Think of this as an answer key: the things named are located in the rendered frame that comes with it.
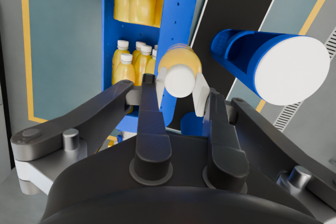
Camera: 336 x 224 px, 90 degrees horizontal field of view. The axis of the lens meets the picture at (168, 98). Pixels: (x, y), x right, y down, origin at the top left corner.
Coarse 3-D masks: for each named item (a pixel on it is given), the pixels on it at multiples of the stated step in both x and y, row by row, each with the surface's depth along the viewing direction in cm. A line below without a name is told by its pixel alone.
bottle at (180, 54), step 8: (168, 48) 35; (176, 48) 26; (184, 48) 26; (168, 56) 25; (176, 56) 24; (184, 56) 24; (192, 56) 25; (160, 64) 26; (168, 64) 24; (176, 64) 22; (184, 64) 22; (192, 64) 24; (200, 64) 26; (192, 72) 23; (200, 72) 25
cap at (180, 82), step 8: (168, 72) 21; (176, 72) 21; (184, 72) 20; (168, 80) 21; (176, 80) 21; (184, 80) 21; (192, 80) 21; (168, 88) 21; (176, 88) 21; (184, 88) 21; (192, 88) 21; (176, 96) 22; (184, 96) 22
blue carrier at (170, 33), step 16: (112, 0) 56; (176, 0) 42; (192, 0) 46; (112, 16) 58; (176, 16) 44; (192, 16) 51; (112, 32) 61; (128, 32) 66; (144, 32) 68; (160, 32) 44; (176, 32) 46; (112, 48) 63; (128, 48) 69; (160, 48) 45; (128, 128) 54
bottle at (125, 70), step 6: (120, 60) 57; (120, 66) 56; (126, 66) 56; (132, 66) 58; (120, 72) 56; (126, 72) 56; (132, 72) 58; (120, 78) 57; (126, 78) 57; (132, 78) 58; (132, 108) 65
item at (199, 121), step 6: (186, 114) 172; (192, 114) 167; (186, 120) 162; (192, 120) 157; (198, 120) 156; (180, 126) 172; (186, 126) 154; (192, 126) 149; (198, 126) 147; (186, 132) 147; (192, 132) 141; (198, 132) 139
